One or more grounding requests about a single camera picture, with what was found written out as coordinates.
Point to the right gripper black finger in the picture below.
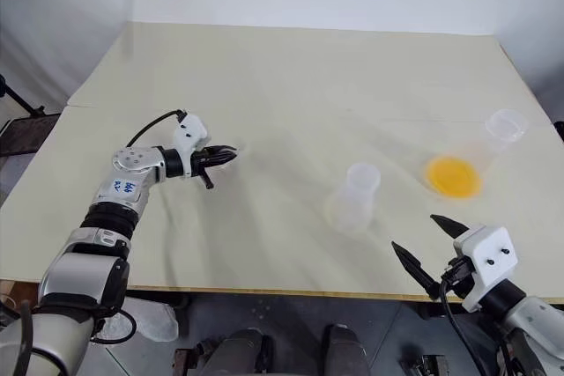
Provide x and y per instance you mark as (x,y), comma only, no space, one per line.
(416,263)
(449,227)

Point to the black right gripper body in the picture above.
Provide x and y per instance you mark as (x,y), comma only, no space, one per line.
(458,277)

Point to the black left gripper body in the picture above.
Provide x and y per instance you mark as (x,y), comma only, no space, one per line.
(200,161)

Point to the clear plastic conical flask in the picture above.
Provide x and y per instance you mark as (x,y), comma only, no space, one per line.
(454,175)
(352,213)

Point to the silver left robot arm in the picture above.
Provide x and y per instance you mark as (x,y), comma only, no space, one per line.
(110,191)

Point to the dark rounded shape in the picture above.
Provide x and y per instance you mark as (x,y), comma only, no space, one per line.
(247,354)
(348,354)

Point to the black object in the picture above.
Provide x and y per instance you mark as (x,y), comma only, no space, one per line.
(559,130)

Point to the clear plastic bag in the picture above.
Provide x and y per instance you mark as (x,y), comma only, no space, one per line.
(150,319)

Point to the dark mesh panel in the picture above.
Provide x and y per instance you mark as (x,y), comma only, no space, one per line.
(26,134)

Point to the black stand pole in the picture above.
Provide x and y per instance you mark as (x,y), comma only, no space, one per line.
(20,101)

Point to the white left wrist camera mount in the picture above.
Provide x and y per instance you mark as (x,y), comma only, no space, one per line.
(189,134)

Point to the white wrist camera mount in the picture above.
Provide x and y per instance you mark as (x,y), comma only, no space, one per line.
(189,134)
(493,252)

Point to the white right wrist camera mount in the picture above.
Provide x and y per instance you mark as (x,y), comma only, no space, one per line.
(493,252)

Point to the rusty metal bracket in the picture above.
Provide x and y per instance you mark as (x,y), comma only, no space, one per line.
(185,363)

